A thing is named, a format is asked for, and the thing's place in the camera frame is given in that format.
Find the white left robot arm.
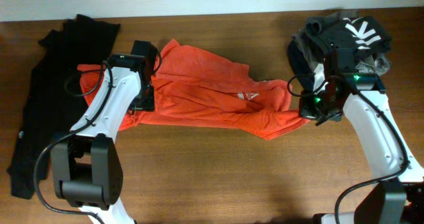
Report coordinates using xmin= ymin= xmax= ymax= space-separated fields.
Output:
xmin=50 ymin=40 xmax=162 ymax=223

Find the black garment on left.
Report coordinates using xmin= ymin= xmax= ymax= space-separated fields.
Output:
xmin=7 ymin=14 xmax=121 ymax=199

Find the navy blue garment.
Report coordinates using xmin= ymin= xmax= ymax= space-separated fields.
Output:
xmin=287 ymin=41 xmax=314 ymax=91

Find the orange t-shirt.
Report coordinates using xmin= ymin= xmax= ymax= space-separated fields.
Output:
xmin=77 ymin=38 xmax=311 ymax=141

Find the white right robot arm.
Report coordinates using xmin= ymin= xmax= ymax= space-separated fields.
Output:
xmin=299 ymin=48 xmax=423 ymax=224

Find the grey patterned garment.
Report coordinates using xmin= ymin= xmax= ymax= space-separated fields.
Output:
xmin=291 ymin=31 xmax=392 ymax=76

